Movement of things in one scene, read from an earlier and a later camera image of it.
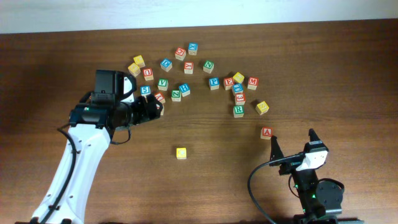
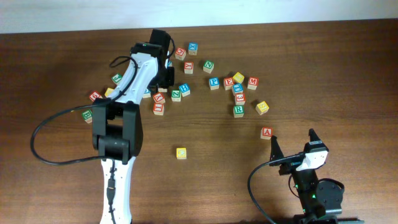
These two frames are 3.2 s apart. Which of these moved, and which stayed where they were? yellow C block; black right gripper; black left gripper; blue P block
Moved: black left gripper
Stayed: black right gripper; blue P block; yellow C block
